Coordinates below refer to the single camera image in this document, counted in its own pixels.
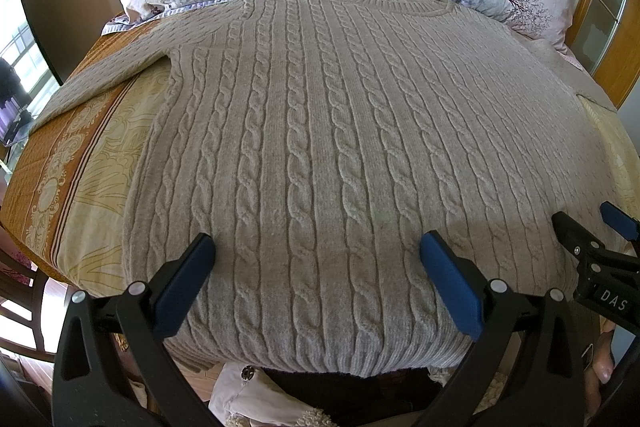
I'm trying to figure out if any beige cable knit sweater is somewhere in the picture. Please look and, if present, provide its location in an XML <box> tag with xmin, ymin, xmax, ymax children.
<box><xmin>40</xmin><ymin>0</ymin><xmax>616</xmax><ymax>377</ymax></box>

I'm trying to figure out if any person's right hand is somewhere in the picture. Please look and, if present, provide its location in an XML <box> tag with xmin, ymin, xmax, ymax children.
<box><xmin>584</xmin><ymin>329</ymin><xmax>615</xmax><ymax>426</ymax></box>

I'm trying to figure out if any wooden chair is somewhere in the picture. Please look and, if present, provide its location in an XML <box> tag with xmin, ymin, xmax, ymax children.
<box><xmin>1</xmin><ymin>251</ymin><xmax>55</xmax><ymax>363</ymax></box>

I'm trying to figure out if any white fuzzy jacket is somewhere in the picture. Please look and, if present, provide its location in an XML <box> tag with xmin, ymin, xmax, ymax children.
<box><xmin>208</xmin><ymin>362</ymin><xmax>334</xmax><ymax>426</ymax></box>

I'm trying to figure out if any wooden wardrobe with glass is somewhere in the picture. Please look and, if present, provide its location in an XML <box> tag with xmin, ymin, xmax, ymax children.
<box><xmin>566</xmin><ymin>0</ymin><xmax>639</xmax><ymax>107</ymax></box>

